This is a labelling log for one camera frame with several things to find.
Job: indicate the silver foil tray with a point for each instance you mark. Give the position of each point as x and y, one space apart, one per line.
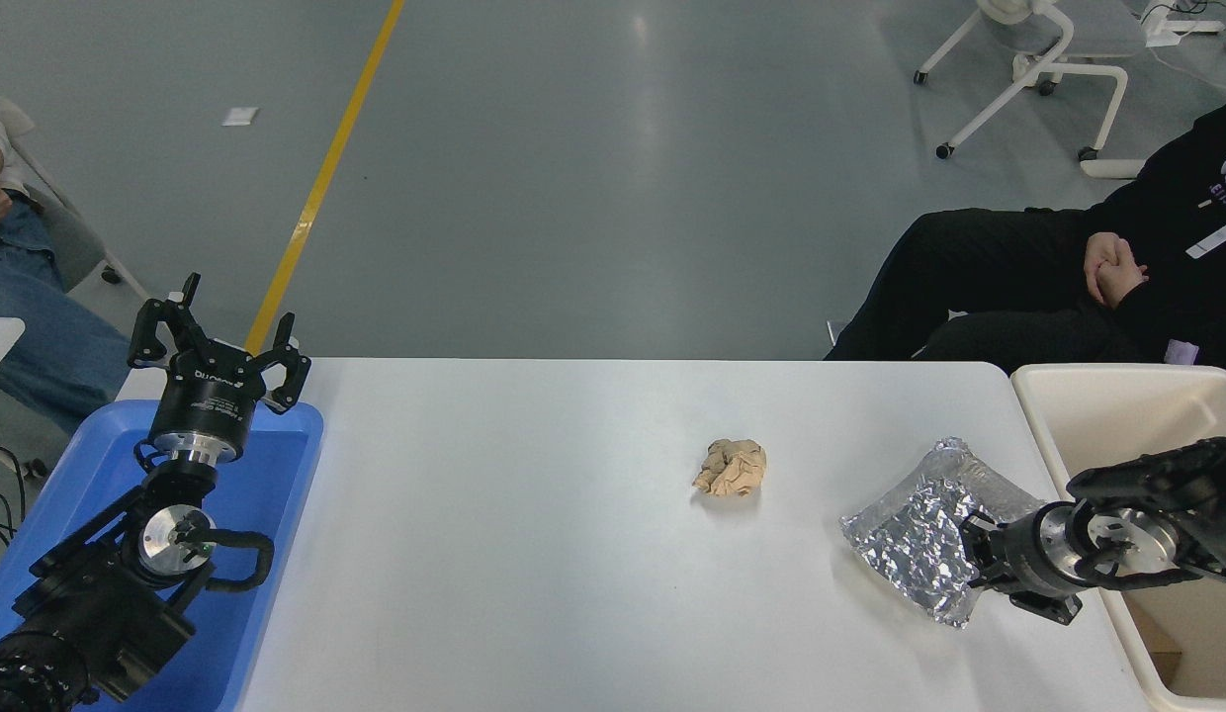
915 534

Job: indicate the blue plastic tray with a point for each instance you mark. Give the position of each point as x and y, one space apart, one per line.
267 475

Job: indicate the white power strip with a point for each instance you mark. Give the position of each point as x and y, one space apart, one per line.
1182 28

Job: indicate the large pale plastic bin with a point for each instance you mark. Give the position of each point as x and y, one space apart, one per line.
1088 405

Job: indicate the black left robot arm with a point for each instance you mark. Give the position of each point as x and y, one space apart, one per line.
99 603

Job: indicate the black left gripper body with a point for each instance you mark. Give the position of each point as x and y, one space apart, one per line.
206 400

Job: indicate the white paper scrap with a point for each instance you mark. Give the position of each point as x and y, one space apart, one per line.
240 116

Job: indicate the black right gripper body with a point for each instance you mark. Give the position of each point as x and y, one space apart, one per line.
1023 554

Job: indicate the seated person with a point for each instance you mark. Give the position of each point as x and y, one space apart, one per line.
969 267
40 336

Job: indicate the grey chair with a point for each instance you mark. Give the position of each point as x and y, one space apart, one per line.
64 232

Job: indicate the crumpled tan paper ball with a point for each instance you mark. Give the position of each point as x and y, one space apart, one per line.
732 468

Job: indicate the white wheeled chair base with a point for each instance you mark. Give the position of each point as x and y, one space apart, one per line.
1038 69

